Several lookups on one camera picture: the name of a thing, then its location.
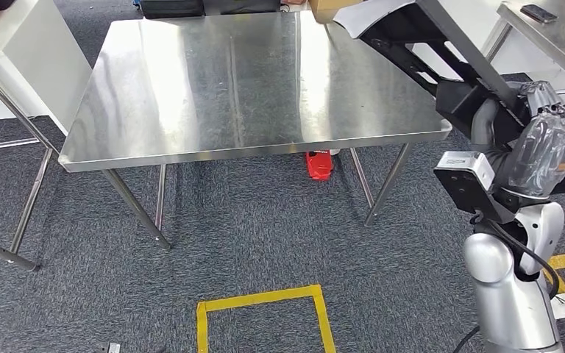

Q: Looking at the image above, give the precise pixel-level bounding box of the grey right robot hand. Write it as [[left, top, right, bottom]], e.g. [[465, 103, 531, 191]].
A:
[[469, 80, 565, 199]]

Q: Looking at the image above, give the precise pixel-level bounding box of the black plastic car part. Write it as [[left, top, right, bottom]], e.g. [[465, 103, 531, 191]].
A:
[[333, 0, 565, 197]]

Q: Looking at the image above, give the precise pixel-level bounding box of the stainless steel workbench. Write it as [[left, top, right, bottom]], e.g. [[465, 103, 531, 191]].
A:
[[58, 10, 453, 252]]

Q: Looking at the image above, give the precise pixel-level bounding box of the black smartphone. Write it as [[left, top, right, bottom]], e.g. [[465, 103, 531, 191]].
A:
[[519, 3, 559, 24]]

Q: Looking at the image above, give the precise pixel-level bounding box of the red plastic container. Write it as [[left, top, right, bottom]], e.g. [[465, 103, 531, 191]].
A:
[[304, 149, 335, 182]]

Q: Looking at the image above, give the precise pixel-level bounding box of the brown cardboard box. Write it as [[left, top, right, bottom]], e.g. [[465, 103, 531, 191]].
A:
[[308, 0, 363, 25]]

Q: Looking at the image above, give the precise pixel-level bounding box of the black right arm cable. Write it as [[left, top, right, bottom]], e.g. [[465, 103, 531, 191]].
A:
[[450, 212, 562, 353]]

